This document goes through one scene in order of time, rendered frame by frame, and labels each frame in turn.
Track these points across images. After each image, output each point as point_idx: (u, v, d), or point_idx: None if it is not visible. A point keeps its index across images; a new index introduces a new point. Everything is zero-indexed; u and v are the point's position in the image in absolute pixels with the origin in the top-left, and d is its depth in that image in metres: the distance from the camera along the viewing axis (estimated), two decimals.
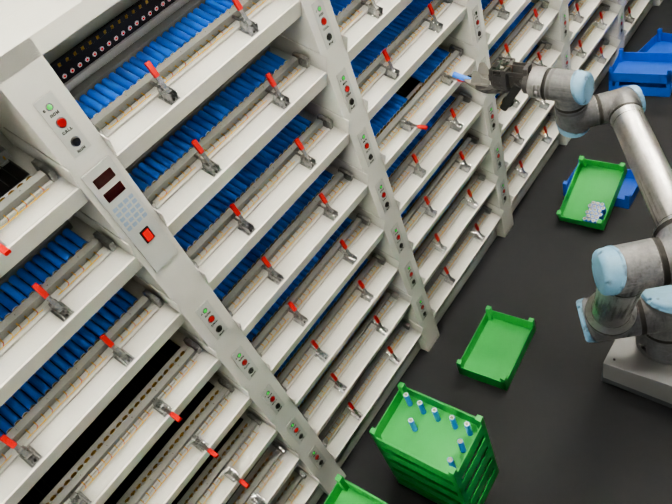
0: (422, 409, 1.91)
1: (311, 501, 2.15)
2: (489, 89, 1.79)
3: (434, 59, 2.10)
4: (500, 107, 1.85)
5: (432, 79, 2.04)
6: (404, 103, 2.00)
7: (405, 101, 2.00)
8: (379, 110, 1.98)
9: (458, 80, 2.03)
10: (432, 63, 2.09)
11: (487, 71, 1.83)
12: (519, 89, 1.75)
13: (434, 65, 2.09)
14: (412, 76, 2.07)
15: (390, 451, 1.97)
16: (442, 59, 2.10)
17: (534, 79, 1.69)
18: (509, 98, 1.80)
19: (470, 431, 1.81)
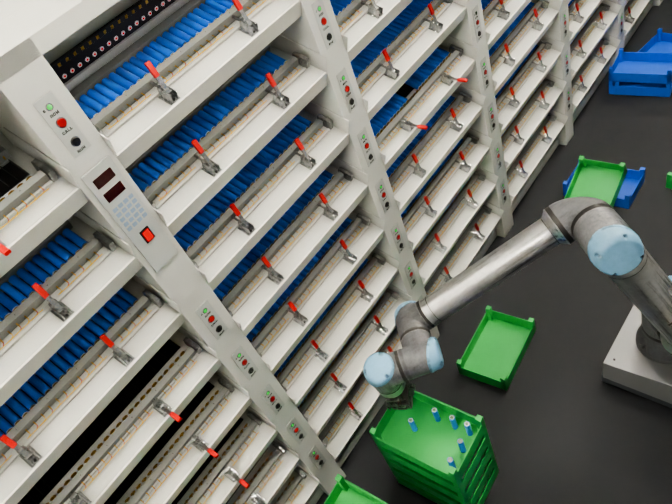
0: (413, 82, 2.05)
1: (311, 501, 2.15)
2: (413, 388, 1.84)
3: (434, 59, 2.10)
4: None
5: (432, 79, 2.04)
6: (404, 103, 2.00)
7: (405, 101, 2.00)
8: (379, 110, 1.98)
9: (458, 80, 2.03)
10: (432, 63, 2.09)
11: None
12: None
13: (434, 65, 2.09)
14: (412, 76, 2.07)
15: (390, 451, 1.97)
16: (442, 59, 2.10)
17: (400, 391, 1.71)
18: None
19: (470, 431, 1.81)
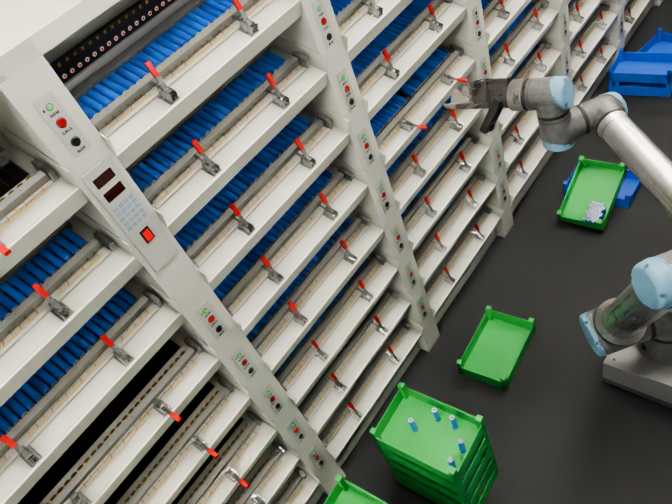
0: (413, 82, 2.05)
1: (311, 501, 2.15)
2: (470, 103, 1.77)
3: (434, 59, 2.10)
4: (480, 129, 1.80)
5: (432, 79, 2.04)
6: (404, 103, 2.00)
7: (405, 101, 2.00)
8: (379, 110, 1.98)
9: (458, 80, 2.03)
10: (432, 63, 2.09)
11: (469, 95, 1.84)
12: (499, 102, 1.73)
13: (434, 65, 2.09)
14: (412, 76, 2.07)
15: (390, 451, 1.97)
16: (442, 59, 2.10)
17: (514, 85, 1.68)
18: (489, 115, 1.77)
19: (403, 91, 2.03)
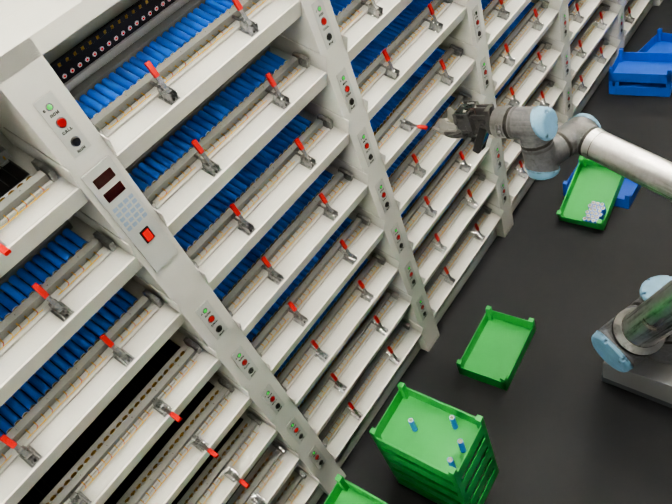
0: (409, 80, 2.06)
1: (311, 501, 2.15)
2: (457, 134, 1.77)
3: (430, 57, 2.11)
4: (473, 150, 1.82)
5: (427, 77, 2.05)
6: (400, 101, 2.00)
7: (401, 99, 2.00)
8: None
9: (442, 68, 2.03)
10: (428, 61, 2.10)
11: None
12: (485, 131, 1.73)
13: (430, 63, 2.09)
14: None
15: (390, 451, 1.97)
16: (438, 57, 2.11)
17: (495, 119, 1.66)
18: (478, 140, 1.78)
19: (399, 89, 2.03)
